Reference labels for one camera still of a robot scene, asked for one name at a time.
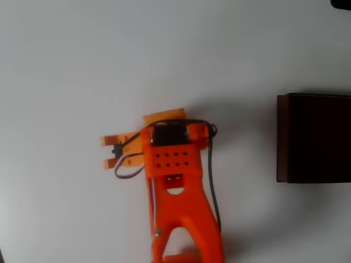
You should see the dark red box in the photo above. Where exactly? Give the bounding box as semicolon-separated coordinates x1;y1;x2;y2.
276;93;351;184

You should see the black object at corner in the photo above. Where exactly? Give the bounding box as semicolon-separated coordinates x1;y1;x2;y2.
330;0;351;11

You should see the orange camera mount bracket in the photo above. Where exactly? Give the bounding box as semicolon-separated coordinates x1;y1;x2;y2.
100;131;145;171

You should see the coloured servo wire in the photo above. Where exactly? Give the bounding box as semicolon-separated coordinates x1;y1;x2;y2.
114;155;145;179

